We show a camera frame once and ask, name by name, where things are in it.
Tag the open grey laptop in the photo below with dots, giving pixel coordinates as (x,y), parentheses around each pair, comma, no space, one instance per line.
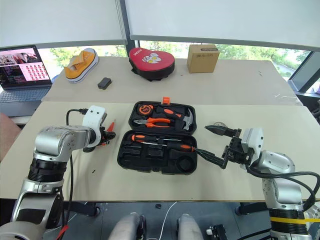
(22,95)

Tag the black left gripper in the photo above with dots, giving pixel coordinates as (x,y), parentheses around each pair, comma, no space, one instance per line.
(104,136)

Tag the white roller blind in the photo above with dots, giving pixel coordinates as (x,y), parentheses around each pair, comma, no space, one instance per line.
(57,20)
(220,20)

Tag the clear tape roll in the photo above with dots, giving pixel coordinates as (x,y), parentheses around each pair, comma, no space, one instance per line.
(217,123)

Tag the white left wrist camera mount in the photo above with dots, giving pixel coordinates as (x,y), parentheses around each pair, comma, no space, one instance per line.
(93,117)

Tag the orange black tape measure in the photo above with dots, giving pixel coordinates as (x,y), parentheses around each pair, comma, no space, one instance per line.
(145,110)

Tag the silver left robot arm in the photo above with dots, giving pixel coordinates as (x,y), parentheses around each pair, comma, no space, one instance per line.
(57,140)

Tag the black device with white part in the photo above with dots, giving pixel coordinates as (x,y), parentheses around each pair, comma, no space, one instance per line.
(217,232)

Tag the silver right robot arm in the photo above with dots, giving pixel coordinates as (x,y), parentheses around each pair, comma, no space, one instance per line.
(277,162)

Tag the small red screwdriver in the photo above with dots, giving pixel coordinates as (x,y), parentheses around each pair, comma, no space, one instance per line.
(111,126)

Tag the brown cardboard box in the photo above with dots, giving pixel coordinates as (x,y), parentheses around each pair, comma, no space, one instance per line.
(202,60)

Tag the black table foot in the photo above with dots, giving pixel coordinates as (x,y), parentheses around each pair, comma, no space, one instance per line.
(252,208)
(85,208)

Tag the black plastic tool case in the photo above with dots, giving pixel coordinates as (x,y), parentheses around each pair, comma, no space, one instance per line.
(140,160)

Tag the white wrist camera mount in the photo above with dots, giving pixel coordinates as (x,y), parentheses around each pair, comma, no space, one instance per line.
(252,140)
(93,117)

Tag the grey window frame post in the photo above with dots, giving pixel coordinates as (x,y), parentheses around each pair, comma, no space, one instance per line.
(122,20)

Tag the red heart-shaped pad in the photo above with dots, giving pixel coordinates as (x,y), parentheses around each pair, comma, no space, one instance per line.
(152,60)

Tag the dark angled window frame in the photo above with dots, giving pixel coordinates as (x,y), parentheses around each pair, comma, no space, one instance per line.
(305,72)

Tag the yellow canvas sneaker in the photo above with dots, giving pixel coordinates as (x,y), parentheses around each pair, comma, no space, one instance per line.
(82,67)

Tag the grey rounded knee cover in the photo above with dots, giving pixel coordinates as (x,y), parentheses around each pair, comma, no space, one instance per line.
(188,227)
(125,226)

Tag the small black floor object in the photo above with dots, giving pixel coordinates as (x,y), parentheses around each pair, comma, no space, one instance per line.
(158,206)

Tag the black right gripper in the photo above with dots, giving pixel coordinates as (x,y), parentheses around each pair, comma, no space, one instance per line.
(238,150)

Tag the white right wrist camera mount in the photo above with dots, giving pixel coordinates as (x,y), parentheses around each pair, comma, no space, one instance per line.
(252,140)

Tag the small black box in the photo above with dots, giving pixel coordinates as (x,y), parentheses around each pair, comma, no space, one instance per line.
(104,83)

